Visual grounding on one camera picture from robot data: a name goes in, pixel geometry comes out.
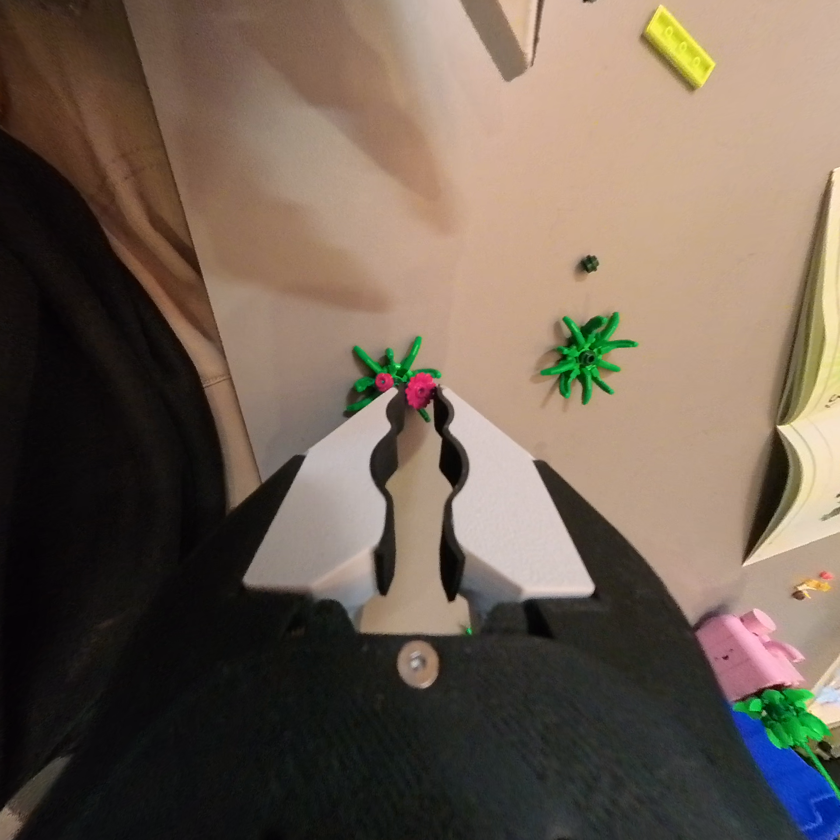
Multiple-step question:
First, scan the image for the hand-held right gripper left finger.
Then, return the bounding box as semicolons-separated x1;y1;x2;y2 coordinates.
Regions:
241;387;408;632

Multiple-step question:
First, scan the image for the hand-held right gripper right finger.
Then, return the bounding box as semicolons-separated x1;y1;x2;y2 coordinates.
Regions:
432;385;598;624

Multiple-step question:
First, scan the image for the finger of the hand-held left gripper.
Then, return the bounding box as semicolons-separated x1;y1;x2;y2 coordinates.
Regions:
461;0;547;84

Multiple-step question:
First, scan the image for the pink flower toy stem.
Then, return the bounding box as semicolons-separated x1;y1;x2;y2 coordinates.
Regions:
373;371;438;423

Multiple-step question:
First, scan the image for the small green toy leaf plant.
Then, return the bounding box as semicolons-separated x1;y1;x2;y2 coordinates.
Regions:
344;336;442;417

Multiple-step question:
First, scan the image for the lime green toy brick plate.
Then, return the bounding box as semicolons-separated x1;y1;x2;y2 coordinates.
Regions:
642;4;717;91

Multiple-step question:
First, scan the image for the large green toy leaf plant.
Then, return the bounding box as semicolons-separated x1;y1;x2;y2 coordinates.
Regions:
539;311;639;404

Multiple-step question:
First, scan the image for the pink toy brick block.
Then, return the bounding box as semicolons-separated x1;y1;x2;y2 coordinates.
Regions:
694;608;807;702

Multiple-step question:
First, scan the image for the person's black jacket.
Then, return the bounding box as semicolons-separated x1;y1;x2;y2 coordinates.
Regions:
0;131;228;788

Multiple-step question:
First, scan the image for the small yellow toy piece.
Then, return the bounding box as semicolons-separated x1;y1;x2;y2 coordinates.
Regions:
791;570;837;601

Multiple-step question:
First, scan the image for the toy instruction booklet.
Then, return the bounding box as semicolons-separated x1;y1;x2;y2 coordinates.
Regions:
742;167;840;567

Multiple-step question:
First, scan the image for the bright green toy leaf sprig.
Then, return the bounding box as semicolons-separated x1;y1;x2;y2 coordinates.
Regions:
733;687;840;798

